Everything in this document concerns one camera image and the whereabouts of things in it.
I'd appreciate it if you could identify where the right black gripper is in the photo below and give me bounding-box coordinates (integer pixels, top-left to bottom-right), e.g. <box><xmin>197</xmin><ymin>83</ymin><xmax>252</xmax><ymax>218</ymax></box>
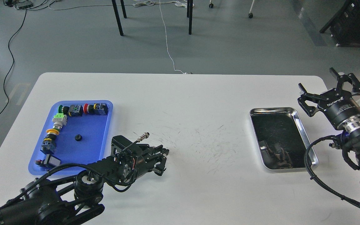
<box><xmin>297</xmin><ymin>67</ymin><xmax>360</xmax><ymax>131</ymax></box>

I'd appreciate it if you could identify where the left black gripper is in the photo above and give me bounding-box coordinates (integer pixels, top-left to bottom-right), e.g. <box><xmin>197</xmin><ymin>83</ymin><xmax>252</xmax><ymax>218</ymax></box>
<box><xmin>122</xmin><ymin>144</ymin><xmax>169</xmax><ymax>183</ymax></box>

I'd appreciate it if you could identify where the small black gear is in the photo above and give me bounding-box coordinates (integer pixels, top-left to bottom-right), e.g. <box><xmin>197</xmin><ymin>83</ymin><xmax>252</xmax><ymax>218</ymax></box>
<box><xmin>74</xmin><ymin>134</ymin><xmax>83</xmax><ymax>142</ymax></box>

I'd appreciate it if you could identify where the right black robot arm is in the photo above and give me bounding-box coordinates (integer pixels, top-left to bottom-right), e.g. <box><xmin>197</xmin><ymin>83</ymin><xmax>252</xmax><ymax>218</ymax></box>
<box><xmin>297</xmin><ymin>68</ymin><xmax>360</xmax><ymax>208</ymax></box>

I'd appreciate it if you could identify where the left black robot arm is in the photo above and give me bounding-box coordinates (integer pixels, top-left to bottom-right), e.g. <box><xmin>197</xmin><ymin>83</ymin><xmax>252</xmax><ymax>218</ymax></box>
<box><xmin>0</xmin><ymin>132</ymin><xmax>169</xmax><ymax>225</ymax></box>

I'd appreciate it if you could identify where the shiny metal tray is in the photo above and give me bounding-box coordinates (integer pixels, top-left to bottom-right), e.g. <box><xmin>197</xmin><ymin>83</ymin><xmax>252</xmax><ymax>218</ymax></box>
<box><xmin>249</xmin><ymin>107</ymin><xmax>311</xmax><ymax>173</ymax></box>

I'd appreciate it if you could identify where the red emergency stop button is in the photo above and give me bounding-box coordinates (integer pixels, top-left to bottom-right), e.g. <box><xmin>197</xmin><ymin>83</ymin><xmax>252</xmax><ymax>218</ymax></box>
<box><xmin>83</xmin><ymin>103</ymin><xmax>109</xmax><ymax>116</ymax></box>

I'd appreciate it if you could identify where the blue plastic tray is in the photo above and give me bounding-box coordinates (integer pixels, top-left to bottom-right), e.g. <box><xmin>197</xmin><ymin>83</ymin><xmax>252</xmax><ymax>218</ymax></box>
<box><xmin>28</xmin><ymin>100</ymin><xmax>114</xmax><ymax>175</ymax></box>

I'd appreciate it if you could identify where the black cabinet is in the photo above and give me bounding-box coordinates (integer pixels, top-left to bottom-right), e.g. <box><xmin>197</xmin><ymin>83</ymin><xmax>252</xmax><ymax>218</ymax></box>
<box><xmin>319</xmin><ymin>0</ymin><xmax>360</xmax><ymax>47</ymax></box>

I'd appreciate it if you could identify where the black table leg right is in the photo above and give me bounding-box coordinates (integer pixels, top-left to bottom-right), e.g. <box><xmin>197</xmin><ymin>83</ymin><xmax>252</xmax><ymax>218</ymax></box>
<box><xmin>186</xmin><ymin>0</ymin><xmax>194</xmax><ymax>35</ymax></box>

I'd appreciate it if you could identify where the black table leg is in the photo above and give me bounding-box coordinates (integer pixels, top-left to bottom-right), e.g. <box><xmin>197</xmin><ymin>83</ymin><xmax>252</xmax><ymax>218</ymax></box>
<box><xmin>111</xmin><ymin>0</ymin><xmax>127</xmax><ymax>37</ymax></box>
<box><xmin>186</xmin><ymin>0</ymin><xmax>194</xmax><ymax>35</ymax></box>

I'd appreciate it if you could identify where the black table leg left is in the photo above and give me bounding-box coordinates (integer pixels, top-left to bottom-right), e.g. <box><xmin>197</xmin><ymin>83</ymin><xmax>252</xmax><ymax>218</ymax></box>
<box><xmin>111</xmin><ymin>0</ymin><xmax>127</xmax><ymax>37</ymax></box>

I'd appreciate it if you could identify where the green push button switch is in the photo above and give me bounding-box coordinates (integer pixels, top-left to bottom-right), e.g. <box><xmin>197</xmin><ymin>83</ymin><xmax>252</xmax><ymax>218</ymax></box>
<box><xmin>57</xmin><ymin>104</ymin><xmax>84</xmax><ymax>117</ymax></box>

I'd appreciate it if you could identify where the white green switch part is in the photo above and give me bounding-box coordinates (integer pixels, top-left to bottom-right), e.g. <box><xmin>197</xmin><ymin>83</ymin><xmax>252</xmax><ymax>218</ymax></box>
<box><xmin>52</xmin><ymin>113</ymin><xmax>68</xmax><ymax>130</ymax></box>

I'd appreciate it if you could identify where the square white button switch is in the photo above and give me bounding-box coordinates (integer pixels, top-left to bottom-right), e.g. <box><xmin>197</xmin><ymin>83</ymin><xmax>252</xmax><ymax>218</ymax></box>
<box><xmin>35</xmin><ymin>154</ymin><xmax>62</xmax><ymax>169</ymax></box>

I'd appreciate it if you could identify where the yellow ring selector switch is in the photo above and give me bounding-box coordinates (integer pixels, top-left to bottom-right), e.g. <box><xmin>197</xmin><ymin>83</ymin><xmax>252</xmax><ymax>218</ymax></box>
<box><xmin>40</xmin><ymin>128</ymin><xmax>60</xmax><ymax>155</ymax></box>

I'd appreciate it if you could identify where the white floor cable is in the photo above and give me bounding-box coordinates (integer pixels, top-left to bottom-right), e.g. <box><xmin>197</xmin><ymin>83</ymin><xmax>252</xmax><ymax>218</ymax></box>
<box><xmin>133</xmin><ymin>0</ymin><xmax>195</xmax><ymax>75</ymax></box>

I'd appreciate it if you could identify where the black floor cable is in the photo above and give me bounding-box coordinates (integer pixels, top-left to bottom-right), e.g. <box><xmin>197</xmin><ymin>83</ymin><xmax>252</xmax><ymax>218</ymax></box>
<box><xmin>0</xmin><ymin>9</ymin><xmax>28</xmax><ymax>144</ymax></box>

